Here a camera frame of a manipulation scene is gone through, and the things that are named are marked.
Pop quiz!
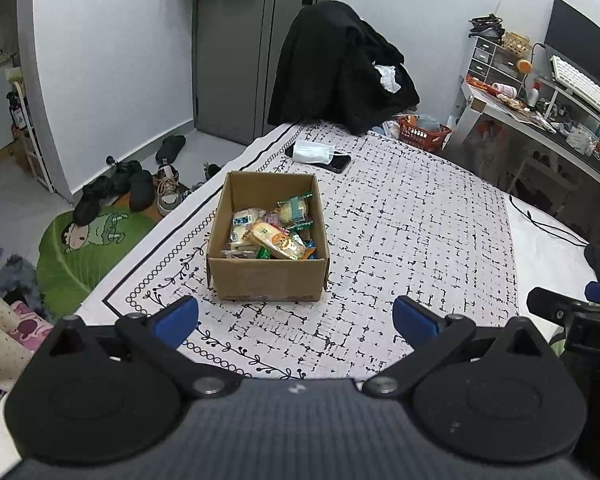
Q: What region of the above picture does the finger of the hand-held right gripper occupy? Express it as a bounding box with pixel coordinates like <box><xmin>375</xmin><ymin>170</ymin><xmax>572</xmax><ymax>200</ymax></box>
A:
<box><xmin>526</xmin><ymin>281</ymin><xmax>600</xmax><ymax>330</ymax></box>

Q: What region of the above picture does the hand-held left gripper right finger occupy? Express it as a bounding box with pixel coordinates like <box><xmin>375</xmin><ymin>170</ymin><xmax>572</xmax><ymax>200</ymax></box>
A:
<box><xmin>362</xmin><ymin>296</ymin><xmax>551</xmax><ymax>400</ymax></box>

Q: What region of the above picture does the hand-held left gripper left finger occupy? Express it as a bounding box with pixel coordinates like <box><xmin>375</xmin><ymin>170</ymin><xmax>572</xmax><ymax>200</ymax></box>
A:
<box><xmin>45</xmin><ymin>296</ymin><xmax>231</xmax><ymax>400</ymax></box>

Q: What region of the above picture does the brown cardboard box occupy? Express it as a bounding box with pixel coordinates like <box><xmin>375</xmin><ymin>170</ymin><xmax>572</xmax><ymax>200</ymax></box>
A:
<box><xmin>206</xmin><ymin>171</ymin><xmax>329</xmax><ymax>303</ymax></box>

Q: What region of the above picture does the cream packet blue label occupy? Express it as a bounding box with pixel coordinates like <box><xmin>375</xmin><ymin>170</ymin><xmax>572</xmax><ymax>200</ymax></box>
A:
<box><xmin>228</xmin><ymin>208</ymin><xmax>267</xmax><ymax>254</ymax></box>

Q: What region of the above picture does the orange cracker packet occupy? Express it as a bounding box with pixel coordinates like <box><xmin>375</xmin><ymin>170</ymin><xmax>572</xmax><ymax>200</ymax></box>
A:
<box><xmin>243</xmin><ymin>222</ymin><xmax>309</xmax><ymax>261</ymax></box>

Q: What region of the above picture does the white black patterned cloth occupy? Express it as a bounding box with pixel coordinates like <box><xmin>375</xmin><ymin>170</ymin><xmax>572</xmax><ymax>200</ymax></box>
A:
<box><xmin>102</xmin><ymin>121</ymin><xmax>522</xmax><ymax>383</ymax></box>

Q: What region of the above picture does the green leaf cartoon rug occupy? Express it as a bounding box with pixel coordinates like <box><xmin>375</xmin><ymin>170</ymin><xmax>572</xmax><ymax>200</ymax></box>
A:
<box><xmin>36</xmin><ymin>204</ymin><xmax>157</xmax><ymax>322</ymax></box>

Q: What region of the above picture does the beige lace sneaker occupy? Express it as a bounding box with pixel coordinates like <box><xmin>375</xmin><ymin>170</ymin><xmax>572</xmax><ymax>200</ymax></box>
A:
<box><xmin>154</xmin><ymin>163</ymin><xmax>182</xmax><ymax>217</ymax></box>

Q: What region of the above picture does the white chair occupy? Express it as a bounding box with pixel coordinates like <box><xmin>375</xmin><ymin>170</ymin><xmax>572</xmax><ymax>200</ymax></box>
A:
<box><xmin>507</xmin><ymin>147</ymin><xmax>581</xmax><ymax>211</ymax></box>

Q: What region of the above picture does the black shoe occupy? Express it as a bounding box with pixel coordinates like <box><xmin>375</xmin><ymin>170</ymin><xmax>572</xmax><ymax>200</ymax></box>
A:
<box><xmin>129</xmin><ymin>170</ymin><xmax>155</xmax><ymax>212</ymax></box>
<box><xmin>111</xmin><ymin>160</ymin><xmax>144</xmax><ymax>194</ymax></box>
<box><xmin>72</xmin><ymin>176</ymin><xmax>112</xmax><ymax>226</ymax></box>

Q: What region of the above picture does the pink cushion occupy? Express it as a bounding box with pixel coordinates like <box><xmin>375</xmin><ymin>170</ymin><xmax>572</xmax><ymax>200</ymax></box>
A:
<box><xmin>5</xmin><ymin>300</ymin><xmax>57</xmax><ymax>347</ymax></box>

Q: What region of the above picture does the black slipper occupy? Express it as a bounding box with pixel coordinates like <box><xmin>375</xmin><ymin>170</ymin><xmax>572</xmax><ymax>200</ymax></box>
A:
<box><xmin>154</xmin><ymin>134</ymin><xmax>187</xmax><ymax>164</ymax></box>

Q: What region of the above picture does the blue grey fuzzy rug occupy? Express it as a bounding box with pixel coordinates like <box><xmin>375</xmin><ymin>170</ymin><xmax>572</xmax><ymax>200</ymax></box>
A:
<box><xmin>0</xmin><ymin>245</ymin><xmax>42</xmax><ymax>307</ymax></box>

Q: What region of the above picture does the black phone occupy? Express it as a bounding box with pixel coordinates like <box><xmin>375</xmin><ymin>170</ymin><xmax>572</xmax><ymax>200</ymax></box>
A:
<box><xmin>284</xmin><ymin>142</ymin><xmax>353</xmax><ymax>175</ymax></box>

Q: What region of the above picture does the white desk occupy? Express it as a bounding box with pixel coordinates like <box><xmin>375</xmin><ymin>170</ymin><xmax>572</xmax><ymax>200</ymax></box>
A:
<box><xmin>455</xmin><ymin>77</ymin><xmax>600</xmax><ymax>192</ymax></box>

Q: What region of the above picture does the cream dotted cloth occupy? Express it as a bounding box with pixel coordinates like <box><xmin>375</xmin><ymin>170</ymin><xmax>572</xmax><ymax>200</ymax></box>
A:
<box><xmin>0</xmin><ymin>280</ymin><xmax>34</xmax><ymax>392</ymax></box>

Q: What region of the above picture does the red plastic basket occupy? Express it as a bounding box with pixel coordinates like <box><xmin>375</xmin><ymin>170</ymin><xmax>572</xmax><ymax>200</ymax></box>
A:
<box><xmin>396</xmin><ymin>115</ymin><xmax>454</xmax><ymax>154</ymax></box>

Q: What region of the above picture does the white face mask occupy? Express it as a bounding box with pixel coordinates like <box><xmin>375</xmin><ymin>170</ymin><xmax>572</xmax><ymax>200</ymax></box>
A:
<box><xmin>291</xmin><ymin>139</ymin><xmax>337</xmax><ymax>166</ymax></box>

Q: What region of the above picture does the white storage rack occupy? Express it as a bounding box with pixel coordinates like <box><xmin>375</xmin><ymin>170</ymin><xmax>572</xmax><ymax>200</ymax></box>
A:
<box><xmin>5</xmin><ymin>66</ymin><xmax>57</xmax><ymax>195</ymax></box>

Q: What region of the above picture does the white keyboard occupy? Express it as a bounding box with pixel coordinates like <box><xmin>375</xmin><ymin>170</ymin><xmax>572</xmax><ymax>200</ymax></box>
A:
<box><xmin>550</xmin><ymin>55</ymin><xmax>600</xmax><ymax>126</ymax></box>

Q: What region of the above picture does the white crumpled cloth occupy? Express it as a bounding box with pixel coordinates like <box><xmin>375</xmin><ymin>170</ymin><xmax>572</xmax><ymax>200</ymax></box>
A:
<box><xmin>372</xmin><ymin>63</ymin><xmax>403</xmax><ymax>94</ymax></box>

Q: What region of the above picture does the white drawer organizer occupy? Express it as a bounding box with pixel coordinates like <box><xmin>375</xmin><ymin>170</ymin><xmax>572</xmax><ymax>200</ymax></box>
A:
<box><xmin>467</xmin><ymin>35</ymin><xmax>526</xmax><ymax>84</ymax></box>

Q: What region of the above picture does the wicker basket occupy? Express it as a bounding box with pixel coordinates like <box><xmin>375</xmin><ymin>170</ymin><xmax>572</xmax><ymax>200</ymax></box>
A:
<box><xmin>502</xmin><ymin>32</ymin><xmax>531</xmax><ymax>56</ymax></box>

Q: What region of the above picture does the black bottle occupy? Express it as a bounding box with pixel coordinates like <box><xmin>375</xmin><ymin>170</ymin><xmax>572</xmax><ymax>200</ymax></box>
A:
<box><xmin>7</xmin><ymin>92</ymin><xmax>29</xmax><ymax>129</ymax></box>

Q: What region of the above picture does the grey door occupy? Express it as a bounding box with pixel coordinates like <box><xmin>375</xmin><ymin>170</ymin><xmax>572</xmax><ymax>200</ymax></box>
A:
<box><xmin>192</xmin><ymin>0</ymin><xmax>339</xmax><ymax>147</ymax></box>

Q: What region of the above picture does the black monitor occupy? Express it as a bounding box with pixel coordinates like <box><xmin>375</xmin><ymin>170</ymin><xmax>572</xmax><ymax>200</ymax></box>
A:
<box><xmin>544</xmin><ymin>0</ymin><xmax>600</xmax><ymax>87</ymax></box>

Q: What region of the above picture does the black coat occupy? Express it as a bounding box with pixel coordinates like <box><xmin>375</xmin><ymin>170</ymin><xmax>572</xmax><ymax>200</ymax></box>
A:
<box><xmin>267</xmin><ymin>1</ymin><xmax>421</xmax><ymax>136</ymax></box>

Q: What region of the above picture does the black cable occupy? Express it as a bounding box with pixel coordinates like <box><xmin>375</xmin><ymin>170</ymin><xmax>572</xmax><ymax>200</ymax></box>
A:
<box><xmin>508</xmin><ymin>195</ymin><xmax>589</xmax><ymax>247</ymax></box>

